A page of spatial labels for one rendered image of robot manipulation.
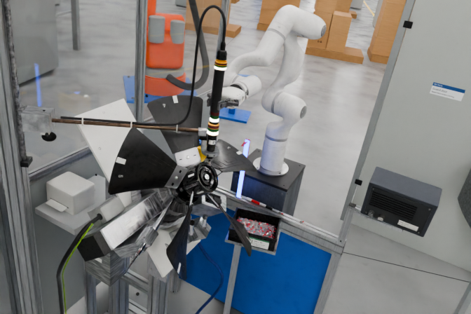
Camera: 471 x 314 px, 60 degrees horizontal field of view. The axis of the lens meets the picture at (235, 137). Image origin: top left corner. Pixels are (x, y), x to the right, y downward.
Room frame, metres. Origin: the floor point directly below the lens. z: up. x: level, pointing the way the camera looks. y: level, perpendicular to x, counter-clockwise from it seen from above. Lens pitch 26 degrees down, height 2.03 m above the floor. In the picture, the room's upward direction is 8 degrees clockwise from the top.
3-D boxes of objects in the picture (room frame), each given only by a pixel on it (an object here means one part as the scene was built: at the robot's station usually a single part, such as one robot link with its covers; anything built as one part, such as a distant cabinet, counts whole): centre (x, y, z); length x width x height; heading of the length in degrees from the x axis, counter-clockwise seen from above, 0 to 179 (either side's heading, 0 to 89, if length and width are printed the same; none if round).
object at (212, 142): (1.39, 0.09, 1.47); 0.04 x 0.04 x 0.46
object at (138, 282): (1.36, 0.34, 0.56); 0.19 x 0.04 x 0.04; 65
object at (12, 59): (1.27, 0.76, 1.48); 0.05 x 0.03 x 0.62; 10
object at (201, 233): (1.36, 0.10, 0.91); 0.12 x 0.08 x 0.12; 65
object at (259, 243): (1.49, -0.15, 0.84); 0.22 x 0.17 x 0.07; 81
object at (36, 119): (1.28, 0.70, 1.36); 0.10 x 0.07 x 0.08; 100
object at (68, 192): (1.46, 0.69, 0.91); 0.17 x 0.16 x 0.11; 65
